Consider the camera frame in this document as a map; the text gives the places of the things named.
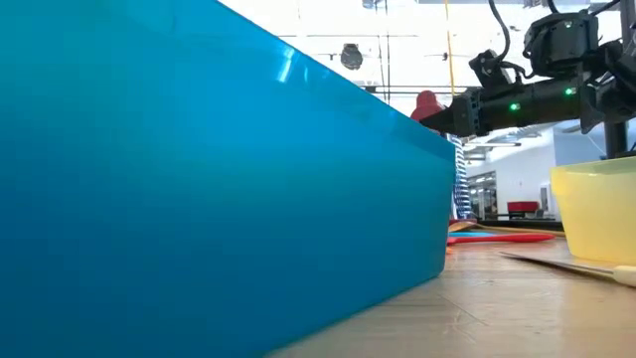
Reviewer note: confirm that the black aluminium table frame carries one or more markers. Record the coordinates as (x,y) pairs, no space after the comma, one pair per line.
(522,225)

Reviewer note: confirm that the red silicone spatula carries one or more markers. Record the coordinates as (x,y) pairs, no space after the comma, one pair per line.
(497,238)

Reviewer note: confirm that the blue silicone spatula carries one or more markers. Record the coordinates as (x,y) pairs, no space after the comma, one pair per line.
(472,234)

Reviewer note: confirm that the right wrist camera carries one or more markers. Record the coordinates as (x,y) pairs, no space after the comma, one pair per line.
(489,67)

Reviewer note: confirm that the red couch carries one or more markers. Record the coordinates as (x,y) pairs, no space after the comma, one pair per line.
(523,207)

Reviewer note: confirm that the blue plastic tray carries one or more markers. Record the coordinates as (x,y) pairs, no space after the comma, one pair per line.
(199,189)

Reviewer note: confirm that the yellow plastic tray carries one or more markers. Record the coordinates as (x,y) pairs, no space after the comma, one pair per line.
(596,214)

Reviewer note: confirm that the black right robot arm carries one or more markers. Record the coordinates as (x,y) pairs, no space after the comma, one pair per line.
(561,45)

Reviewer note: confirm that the red spoon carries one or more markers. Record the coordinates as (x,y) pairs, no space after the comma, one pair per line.
(459,226)

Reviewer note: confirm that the black round hanging lamp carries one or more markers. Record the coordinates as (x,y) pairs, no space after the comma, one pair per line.
(351,56)

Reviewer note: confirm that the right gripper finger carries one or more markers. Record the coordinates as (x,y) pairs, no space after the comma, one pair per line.
(444,122)

